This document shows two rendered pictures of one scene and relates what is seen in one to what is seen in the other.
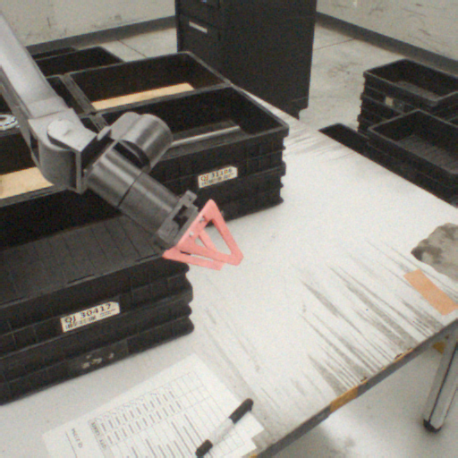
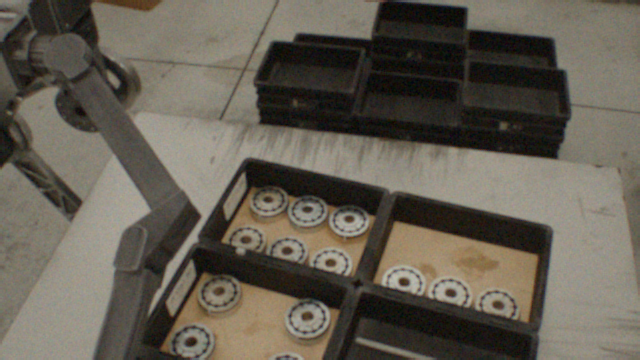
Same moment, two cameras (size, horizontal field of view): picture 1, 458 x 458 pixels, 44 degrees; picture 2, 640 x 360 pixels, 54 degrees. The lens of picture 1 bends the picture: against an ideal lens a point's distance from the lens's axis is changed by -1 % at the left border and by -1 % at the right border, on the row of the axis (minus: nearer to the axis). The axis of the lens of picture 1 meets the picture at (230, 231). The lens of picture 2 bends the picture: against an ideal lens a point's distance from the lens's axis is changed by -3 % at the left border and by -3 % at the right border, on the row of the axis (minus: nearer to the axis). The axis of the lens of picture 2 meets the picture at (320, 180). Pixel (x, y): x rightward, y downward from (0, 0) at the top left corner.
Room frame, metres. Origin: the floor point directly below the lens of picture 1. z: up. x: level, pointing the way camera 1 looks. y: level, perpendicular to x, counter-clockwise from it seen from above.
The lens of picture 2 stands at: (0.71, -0.22, 2.10)
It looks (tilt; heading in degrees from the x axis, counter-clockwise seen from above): 46 degrees down; 49
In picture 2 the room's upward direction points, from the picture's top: 2 degrees counter-clockwise
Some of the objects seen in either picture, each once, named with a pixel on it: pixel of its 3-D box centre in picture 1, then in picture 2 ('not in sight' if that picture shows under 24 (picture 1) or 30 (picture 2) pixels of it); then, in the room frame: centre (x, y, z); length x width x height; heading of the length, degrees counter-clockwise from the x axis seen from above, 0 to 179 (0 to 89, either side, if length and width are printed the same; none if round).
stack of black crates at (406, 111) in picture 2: not in sight; (407, 128); (2.31, 1.05, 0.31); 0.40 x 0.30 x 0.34; 126
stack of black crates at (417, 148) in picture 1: (422, 190); not in sight; (1.80, -0.73, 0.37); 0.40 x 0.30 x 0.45; 36
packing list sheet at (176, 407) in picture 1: (152, 437); not in sight; (0.54, 0.13, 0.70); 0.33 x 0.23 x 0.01; 126
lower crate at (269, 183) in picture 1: (192, 179); not in sight; (1.26, 0.10, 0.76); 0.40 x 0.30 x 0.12; 118
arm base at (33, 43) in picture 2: not in sight; (37, 53); (0.97, 0.86, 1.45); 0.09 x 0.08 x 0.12; 36
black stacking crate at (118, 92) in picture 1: (148, 98); (456, 270); (1.53, 0.24, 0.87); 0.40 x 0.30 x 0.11; 118
